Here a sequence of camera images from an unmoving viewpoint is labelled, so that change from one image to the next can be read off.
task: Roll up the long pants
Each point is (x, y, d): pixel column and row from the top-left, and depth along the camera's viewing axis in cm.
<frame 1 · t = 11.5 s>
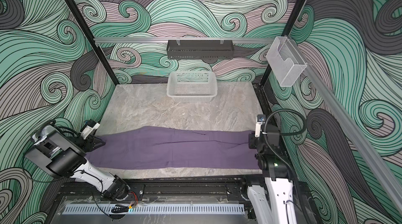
left hand: (97, 143, 81), fingers open
right hand: (257, 132, 71), fingers open
purple long pants: (165, 147, 88), point 2 cm above the table
white perforated plastic basket: (192, 86, 121), point 2 cm above the table

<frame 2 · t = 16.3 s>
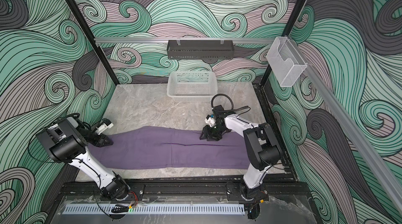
left hand: (105, 143, 89), fingers open
right hand: (202, 139, 87), fingers open
the named things where they were.

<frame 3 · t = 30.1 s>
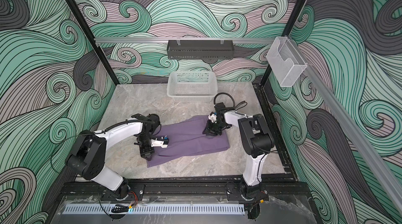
left hand: (147, 153, 82), fingers open
right hand: (203, 134, 93), fingers open
purple long pants: (187, 137, 90), point 4 cm above the table
the other named things where they were.

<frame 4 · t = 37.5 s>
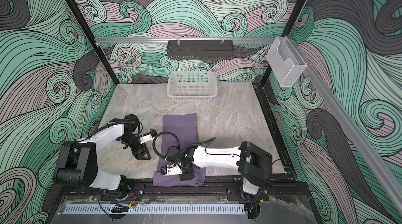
left hand: (145, 152, 83), fingers open
right hand: (182, 172, 77), fingers closed
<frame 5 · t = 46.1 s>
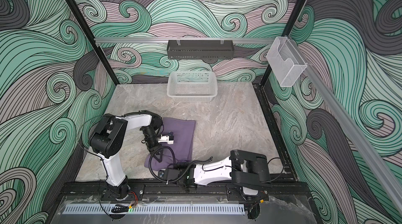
left hand: (156, 157, 83), fingers open
right hand: (178, 170, 80), fingers closed
purple long pants: (180, 151, 86), point 3 cm above the table
the other named things where they were.

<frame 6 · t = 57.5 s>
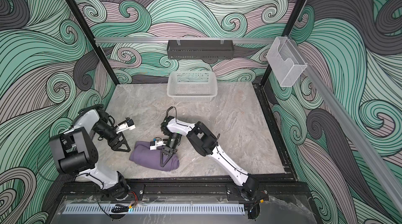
left hand: (123, 145, 79), fingers open
right hand: (165, 167, 80), fingers open
purple long pants: (141, 154, 79), point 8 cm above the table
the other named things where they were.

